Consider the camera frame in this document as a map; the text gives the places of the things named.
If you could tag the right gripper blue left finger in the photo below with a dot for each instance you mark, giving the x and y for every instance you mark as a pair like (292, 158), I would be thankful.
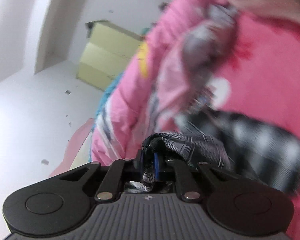
(139, 162)

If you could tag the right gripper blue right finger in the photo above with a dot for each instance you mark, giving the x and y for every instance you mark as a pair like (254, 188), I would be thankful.
(159, 166)

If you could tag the black white plaid pants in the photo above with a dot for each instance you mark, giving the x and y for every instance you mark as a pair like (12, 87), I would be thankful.
(235, 142)

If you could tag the pink white bed headboard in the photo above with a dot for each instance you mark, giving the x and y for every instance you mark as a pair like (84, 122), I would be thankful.
(77, 152)

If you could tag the pink blue patterned duvet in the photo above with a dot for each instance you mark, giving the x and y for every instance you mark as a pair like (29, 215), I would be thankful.
(172, 67)

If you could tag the pale yellow wardrobe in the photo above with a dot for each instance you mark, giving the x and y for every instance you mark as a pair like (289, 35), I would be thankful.
(106, 54)

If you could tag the pink floral bed blanket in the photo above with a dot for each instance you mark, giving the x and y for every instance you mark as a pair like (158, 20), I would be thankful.
(261, 78)

